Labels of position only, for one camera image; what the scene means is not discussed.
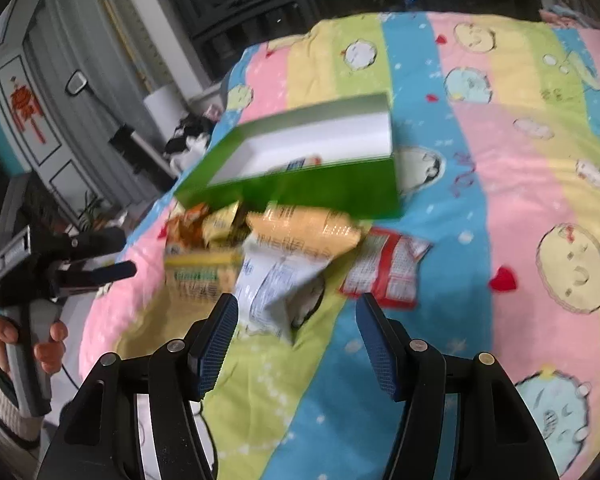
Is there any white snack packet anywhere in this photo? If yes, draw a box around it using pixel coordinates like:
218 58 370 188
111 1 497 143
234 233 330 344

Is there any green yellow cracker packet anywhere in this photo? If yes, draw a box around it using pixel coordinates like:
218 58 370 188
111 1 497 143
163 249 244 304

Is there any orange panda snack packet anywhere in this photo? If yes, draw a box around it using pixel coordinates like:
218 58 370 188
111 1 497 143
161 203 209 255

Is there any pile of black white clothes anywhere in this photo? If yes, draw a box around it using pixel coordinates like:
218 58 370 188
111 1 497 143
163 114 214 174

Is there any red chinese knot decoration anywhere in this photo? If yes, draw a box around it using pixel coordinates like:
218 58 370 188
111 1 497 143
10 76 46 144

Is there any orange-yellow snack bag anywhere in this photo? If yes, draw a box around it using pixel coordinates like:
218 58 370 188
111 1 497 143
246 205 363 260

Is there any striped knit sleeve forearm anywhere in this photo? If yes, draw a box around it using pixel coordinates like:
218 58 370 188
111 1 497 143
0 367 43 452

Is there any person's left hand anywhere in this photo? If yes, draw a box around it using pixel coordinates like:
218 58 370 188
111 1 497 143
0 314 69 376

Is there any small yellow snack packet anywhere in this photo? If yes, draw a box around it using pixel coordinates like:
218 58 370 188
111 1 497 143
202 202 250 248

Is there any green cardboard box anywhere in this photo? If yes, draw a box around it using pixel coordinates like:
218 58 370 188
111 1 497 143
174 93 401 219

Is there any white paper roll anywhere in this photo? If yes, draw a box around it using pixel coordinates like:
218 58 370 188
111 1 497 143
144 84 188 141

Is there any red snack packet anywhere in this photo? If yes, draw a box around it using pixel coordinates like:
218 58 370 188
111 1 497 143
339 226 432 310

